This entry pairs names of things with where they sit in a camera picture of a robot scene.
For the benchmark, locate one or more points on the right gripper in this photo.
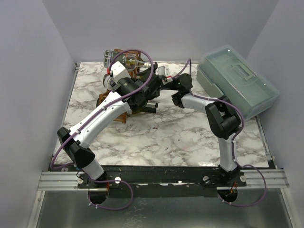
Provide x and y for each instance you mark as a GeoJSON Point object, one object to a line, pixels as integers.
{"type": "Point", "coordinates": [173, 85]}

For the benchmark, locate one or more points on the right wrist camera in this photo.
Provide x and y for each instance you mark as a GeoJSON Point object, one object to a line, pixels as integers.
{"type": "Point", "coordinates": [164, 74]}

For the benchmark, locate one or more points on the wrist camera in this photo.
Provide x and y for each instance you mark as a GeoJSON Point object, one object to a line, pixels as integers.
{"type": "Point", "coordinates": [164, 74]}
{"type": "Point", "coordinates": [118, 71]}

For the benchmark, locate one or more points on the clear wine bottle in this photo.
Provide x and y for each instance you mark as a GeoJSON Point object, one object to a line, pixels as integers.
{"type": "Point", "coordinates": [108, 81]}

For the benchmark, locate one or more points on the clear bottle dark label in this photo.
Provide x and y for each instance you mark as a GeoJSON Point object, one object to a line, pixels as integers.
{"type": "Point", "coordinates": [131, 60]}

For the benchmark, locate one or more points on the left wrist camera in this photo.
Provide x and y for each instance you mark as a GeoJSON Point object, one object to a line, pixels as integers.
{"type": "Point", "coordinates": [118, 71]}

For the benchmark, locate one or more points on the translucent green plastic toolbox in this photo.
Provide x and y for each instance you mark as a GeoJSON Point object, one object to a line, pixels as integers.
{"type": "Point", "coordinates": [224, 71]}

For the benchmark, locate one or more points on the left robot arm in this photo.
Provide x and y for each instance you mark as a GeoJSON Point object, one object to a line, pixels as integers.
{"type": "Point", "coordinates": [126, 94]}

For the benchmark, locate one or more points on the black front mounting rail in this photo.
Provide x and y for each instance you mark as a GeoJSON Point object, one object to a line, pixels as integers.
{"type": "Point", "coordinates": [122, 182]}

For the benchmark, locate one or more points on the green bottle white label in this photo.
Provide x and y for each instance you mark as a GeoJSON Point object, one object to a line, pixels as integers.
{"type": "Point", "coordinates": [150, 107]}

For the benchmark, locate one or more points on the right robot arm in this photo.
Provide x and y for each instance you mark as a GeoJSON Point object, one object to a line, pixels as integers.
{"type": "Point", "coordinates": [225, 120]}

